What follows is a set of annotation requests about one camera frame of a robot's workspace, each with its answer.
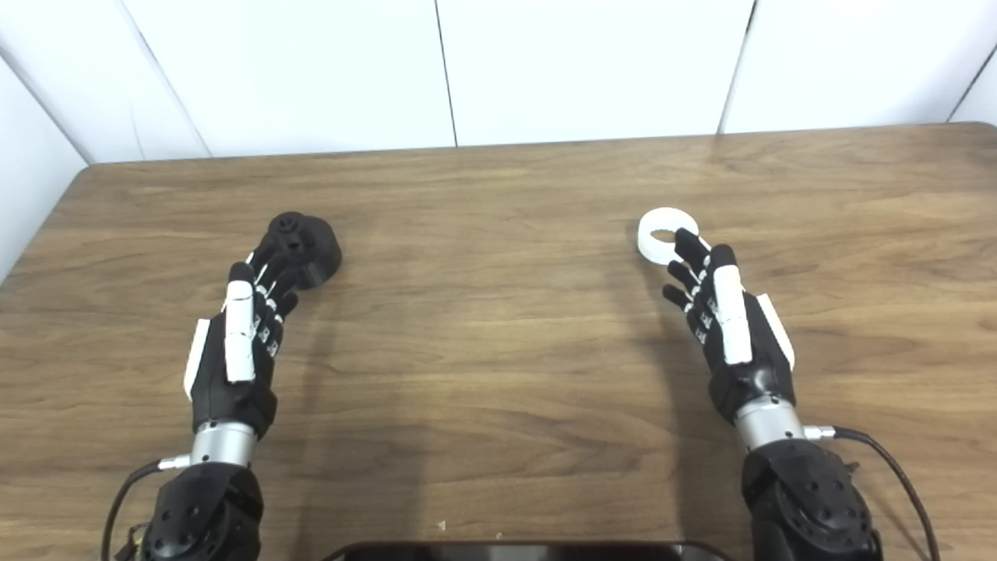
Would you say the white toothed ring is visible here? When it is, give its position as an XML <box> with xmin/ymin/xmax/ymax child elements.
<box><xmin>637</xmin><ymin>207</ymin><xmax>700</xmax><ymax>264</ymax></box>

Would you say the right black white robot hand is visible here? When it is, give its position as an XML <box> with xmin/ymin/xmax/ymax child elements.
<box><xmin>662</xmin><ymin>228</ymin><xmax>797</xmax><ymax>425</ymax></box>

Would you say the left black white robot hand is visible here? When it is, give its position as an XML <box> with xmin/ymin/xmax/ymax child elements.
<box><xmin>184</xmin><ymin>246</ymin><xmax>301</xmax><ymax>441</ymax></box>

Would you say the left thin wires yellow connector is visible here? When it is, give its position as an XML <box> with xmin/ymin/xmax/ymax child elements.
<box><xmin>115</xmin><ymin>524</ymin><xmax>150</xmax><ymax>561</ymax></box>

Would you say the round black part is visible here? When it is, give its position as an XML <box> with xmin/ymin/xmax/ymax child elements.
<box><xmin>267</xmin><ymin>212</ymin><xmax>342</xmax><ymax>291</ymax></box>

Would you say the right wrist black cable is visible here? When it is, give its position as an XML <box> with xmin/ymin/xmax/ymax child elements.
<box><xmin>805</xmin><ymin>425</ymin><xmax>940</xmax><ymax>561</ymax></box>

